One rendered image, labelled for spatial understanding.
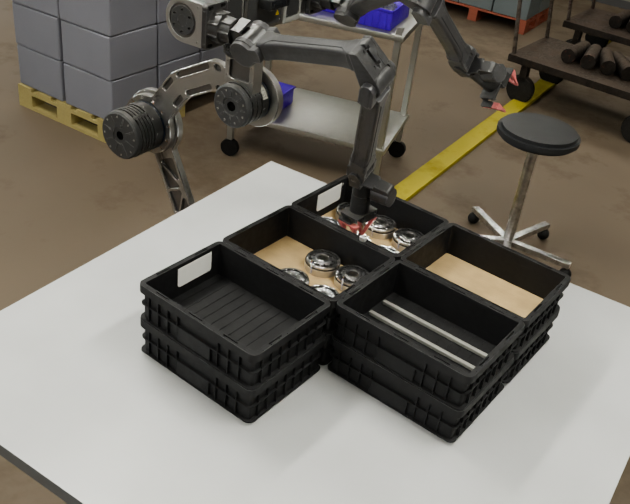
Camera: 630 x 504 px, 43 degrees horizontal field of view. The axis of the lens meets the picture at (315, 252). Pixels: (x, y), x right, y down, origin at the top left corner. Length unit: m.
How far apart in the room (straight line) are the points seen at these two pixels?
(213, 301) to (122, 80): 2.72
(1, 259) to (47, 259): 0.20
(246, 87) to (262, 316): 0.76
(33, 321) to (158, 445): 0.58
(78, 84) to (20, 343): 2.81
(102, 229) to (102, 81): 1.03
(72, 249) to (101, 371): 1.79
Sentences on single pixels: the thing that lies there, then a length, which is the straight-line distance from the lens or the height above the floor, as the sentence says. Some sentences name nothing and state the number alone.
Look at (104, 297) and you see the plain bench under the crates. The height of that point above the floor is 0.70.
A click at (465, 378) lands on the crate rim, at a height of 0.92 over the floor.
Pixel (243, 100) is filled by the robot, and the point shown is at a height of 1.17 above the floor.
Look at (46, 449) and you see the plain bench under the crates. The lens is 1.97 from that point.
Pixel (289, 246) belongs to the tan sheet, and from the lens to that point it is 2.41.
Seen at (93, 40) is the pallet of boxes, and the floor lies 0.59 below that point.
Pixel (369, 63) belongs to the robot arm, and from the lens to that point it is 1.92.
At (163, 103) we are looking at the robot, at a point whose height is 0.99.
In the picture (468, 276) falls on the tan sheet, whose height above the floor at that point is 0.83.
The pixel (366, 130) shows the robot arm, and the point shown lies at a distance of 2.09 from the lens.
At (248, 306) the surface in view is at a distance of 2.15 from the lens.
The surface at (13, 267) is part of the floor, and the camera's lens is 3.79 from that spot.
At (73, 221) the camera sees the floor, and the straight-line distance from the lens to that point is 4.09.
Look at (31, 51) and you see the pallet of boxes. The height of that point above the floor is 0.38.
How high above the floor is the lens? 2.13
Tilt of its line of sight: 33 degrees down
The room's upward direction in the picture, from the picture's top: 7 degrees clockwise
